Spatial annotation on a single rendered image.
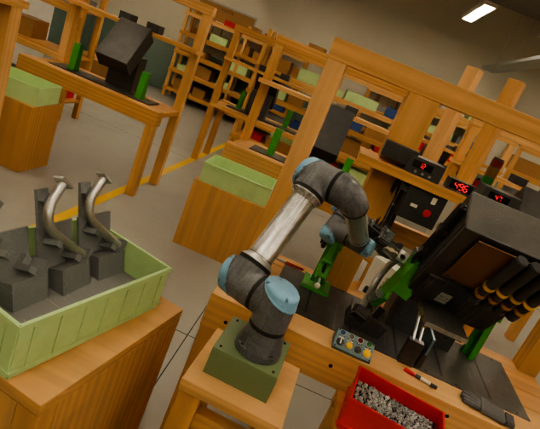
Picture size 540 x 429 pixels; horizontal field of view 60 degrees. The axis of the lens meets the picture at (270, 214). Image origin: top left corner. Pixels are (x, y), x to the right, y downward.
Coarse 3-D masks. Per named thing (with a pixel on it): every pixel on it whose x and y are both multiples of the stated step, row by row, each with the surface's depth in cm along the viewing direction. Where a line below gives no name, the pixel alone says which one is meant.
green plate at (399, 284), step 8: (408, 264) 188; (416, 264) 181; (400, 272) 189; (408, 272) 183; (392, 280) 191; (400, 280) 184; (408, 280) 185; (384, 288) 193; (392, 288) 185; (400, 288) 186; (408, 288) 185; (400, 296) 187; (408, 296) 186
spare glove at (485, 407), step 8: (464, 392) 175; (472, 392) 176; (464, 400) 171; (472, 400) 172; (480, 400) 174; (488, 400) 176; (480, 408) 170; (488, 408) 170; (496, 408) 172; (488, 416) 169; (496, 416) 168; (504, 416) 169; (512, 416) 171; (504, 424) 168; (512, 424) 167
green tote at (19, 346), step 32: (128, 256) 175; (128, 288) 148; (160, 288) 169; (0, 320) 116; (32, 320) 117; (64, 320) 128; (96, 320) 142; (128, 320) 159; (0, 352) 118; (32, 352) 123
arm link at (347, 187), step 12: (336, 180) 147; (348, 180) 147; (336, 192) 147; (348, 192) 147; (360, 192) 149; (336, 204) 150; (348, 204) 148; (360, 204) 149; (348, 216) 154; (360, 216) 154; (348, 228) 166; (360, 228) 164; (348, 240) 183; (360, 240) 173; (372, 240) 182; (360, 252) 181
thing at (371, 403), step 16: (352, 384) 163; (368, 384) 164; (384, 384) 162; (352, 400) 145; (368, 400) 154; (384, 400) 156; (400, 400) 161; (416, 400) 159; (352, 416) 146; (368, 416) 144; (384, 416) 143; (400, 416) 152; (416, 416) 156; (432, 416) 158
